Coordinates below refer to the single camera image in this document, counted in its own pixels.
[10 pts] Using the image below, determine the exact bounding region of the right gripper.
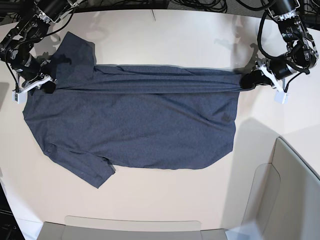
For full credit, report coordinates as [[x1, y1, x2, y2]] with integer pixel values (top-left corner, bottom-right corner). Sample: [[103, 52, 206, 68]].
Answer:
[[14, 56, 56, 94]]

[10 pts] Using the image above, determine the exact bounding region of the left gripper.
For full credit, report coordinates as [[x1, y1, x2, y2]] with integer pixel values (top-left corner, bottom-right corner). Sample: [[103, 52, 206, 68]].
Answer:
[[239, 60, 298, 90]]

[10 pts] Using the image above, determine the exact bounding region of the dark blue t-shirt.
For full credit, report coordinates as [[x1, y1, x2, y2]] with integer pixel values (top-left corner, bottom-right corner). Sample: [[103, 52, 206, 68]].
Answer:
[[23, 32, 242, 188]]

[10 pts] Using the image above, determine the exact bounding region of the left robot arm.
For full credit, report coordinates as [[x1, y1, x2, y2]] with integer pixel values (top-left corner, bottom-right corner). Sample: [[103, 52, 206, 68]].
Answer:
[[238, 0, 319, 94]]

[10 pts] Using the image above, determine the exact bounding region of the grey chair right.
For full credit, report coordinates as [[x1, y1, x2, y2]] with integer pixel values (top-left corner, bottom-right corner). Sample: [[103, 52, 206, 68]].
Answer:
[[237, 138, 320, 240]]

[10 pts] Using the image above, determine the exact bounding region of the grey chair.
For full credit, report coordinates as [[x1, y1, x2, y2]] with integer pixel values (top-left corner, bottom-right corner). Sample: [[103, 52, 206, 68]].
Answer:
[[37, 215, 227, 240], [237, 138, 320, 240]]

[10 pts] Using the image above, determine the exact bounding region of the grey chair bottom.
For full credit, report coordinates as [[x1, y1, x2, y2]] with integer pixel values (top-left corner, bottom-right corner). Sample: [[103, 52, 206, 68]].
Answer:
[[37, 215, 227, 240]]

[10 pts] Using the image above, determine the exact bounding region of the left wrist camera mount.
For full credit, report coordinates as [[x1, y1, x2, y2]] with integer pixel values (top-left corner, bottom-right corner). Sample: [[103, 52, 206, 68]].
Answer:
[[262, 59, 304, 104]]

